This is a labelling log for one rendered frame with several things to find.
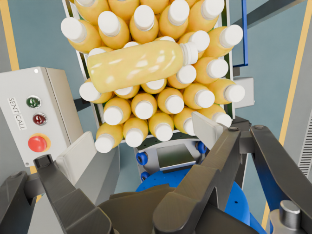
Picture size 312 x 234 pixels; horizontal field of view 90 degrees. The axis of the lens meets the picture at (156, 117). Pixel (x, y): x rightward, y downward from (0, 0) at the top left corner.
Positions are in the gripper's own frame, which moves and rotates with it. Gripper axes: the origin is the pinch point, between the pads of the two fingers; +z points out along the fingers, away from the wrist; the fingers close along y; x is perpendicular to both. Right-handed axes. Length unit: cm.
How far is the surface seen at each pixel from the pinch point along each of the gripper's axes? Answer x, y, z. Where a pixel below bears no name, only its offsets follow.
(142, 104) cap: 1.5, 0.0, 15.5
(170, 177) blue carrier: -23.0, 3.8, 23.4
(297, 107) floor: -46, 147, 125
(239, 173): -95, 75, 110
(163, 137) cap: -7.0, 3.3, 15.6
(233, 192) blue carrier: -23.0, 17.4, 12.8
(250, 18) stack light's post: 20, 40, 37
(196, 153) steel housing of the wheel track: -21.9, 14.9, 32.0
